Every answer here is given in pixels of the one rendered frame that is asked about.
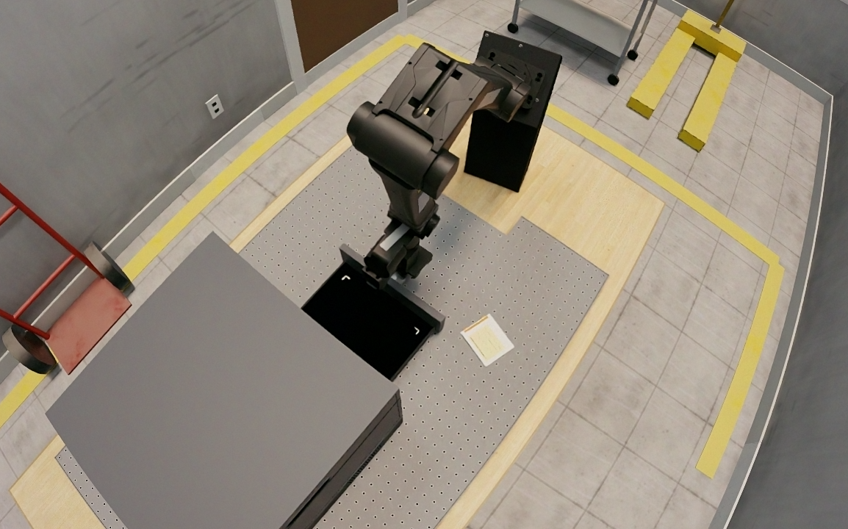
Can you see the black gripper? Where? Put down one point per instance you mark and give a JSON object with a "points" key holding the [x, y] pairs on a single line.
{"points": [[423, 258]]}

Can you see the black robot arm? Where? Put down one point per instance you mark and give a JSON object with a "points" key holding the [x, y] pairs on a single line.
{"points": [[404, 145]]}

